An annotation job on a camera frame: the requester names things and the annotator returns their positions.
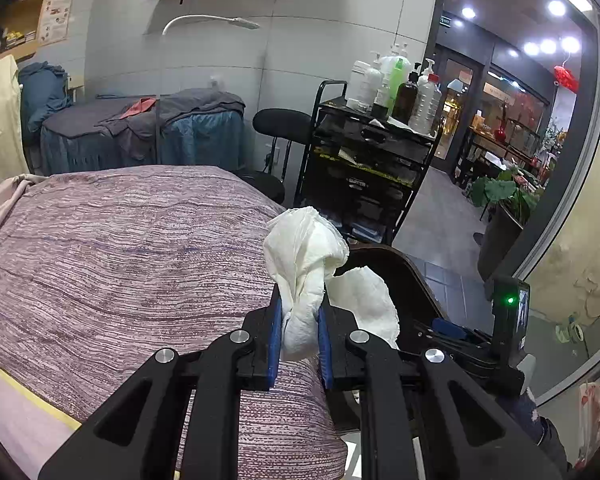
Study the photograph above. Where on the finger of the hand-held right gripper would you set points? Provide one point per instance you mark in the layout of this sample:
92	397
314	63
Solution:
450	329

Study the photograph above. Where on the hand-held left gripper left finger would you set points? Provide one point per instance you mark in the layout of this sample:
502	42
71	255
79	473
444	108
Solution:
275	340

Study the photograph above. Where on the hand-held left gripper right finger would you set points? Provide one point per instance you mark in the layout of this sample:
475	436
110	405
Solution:
324	350

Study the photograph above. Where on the dark brown trash bin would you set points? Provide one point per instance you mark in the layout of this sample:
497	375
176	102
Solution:
405	285

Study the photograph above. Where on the white tissue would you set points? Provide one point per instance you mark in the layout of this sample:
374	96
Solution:
300	260
365	300

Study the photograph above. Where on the white tape roll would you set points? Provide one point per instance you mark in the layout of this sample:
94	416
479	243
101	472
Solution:
569	332

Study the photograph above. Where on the pink glass sticker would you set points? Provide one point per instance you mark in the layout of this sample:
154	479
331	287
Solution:
592	420

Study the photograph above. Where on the potted green plant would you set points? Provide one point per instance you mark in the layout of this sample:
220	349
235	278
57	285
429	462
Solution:
505	195

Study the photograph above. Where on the purple striped blanket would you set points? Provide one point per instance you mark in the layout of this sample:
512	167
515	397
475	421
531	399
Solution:
130	260

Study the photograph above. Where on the black trolley cart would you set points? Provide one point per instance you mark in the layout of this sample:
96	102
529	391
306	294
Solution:
370	175

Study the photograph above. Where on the black stool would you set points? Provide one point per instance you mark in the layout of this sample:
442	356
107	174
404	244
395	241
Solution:
280	122

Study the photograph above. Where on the grey-covered massage bed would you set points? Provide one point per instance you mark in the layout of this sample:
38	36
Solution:
195	130

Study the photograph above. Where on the clear bottle with red cap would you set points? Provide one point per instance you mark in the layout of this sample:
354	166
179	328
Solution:
426	105

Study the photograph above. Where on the dark brown bottle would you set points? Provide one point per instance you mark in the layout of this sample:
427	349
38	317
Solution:
406	100

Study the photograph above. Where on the green bottle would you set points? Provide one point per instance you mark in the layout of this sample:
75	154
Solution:
399	85

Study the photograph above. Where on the red hanging ornament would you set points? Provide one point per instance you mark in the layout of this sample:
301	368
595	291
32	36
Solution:
566	79

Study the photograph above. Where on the white plastic jar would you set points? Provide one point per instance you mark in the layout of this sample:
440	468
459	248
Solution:
362	85

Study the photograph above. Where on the pale yellow-trimmed bed sheet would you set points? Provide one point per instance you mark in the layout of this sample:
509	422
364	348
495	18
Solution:
15	400

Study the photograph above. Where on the red cloth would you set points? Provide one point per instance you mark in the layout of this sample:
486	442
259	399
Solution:
137	108

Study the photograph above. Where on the white gooseneck lamp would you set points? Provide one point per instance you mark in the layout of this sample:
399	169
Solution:
210	20

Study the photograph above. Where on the blue cloth pile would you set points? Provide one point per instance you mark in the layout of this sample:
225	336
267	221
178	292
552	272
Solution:
42	92

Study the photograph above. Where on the cream cloth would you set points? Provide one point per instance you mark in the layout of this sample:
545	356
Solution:
0	125

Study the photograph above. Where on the wall poster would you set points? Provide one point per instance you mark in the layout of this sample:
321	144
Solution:
56	19

